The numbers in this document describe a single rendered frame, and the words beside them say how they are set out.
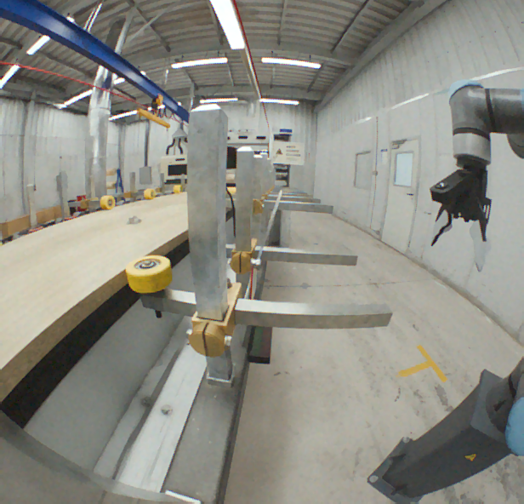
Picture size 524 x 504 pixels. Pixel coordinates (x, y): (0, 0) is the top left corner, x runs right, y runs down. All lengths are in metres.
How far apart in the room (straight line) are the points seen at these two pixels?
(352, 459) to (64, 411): 1.05
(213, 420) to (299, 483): 0.75
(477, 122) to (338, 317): 0.44
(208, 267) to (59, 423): 0.35
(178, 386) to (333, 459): 0.82
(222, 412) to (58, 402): 0.27
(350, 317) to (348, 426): 0.91
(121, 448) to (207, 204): 0.47
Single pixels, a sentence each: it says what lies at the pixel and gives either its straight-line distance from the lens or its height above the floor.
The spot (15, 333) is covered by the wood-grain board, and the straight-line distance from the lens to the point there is 0.32.
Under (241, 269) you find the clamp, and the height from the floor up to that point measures 0.83.
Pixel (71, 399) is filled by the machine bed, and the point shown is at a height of 0.76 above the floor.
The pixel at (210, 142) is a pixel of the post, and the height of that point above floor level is 1.08.
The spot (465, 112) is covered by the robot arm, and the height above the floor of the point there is 1.23.
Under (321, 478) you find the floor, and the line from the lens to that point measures 1.08.
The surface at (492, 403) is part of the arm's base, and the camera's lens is 0.74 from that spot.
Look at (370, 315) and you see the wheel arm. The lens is 0.35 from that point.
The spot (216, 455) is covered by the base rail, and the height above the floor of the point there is 0.70.
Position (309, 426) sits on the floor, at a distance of 1.14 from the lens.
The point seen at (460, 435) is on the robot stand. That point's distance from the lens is 0.75.
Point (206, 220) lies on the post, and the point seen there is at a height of 1.00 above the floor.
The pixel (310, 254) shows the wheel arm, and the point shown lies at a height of 0.86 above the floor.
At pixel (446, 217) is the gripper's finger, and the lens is 0.48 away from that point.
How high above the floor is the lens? 1.04
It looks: 18 degrees down
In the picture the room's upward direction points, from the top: 2 degrees clockwise
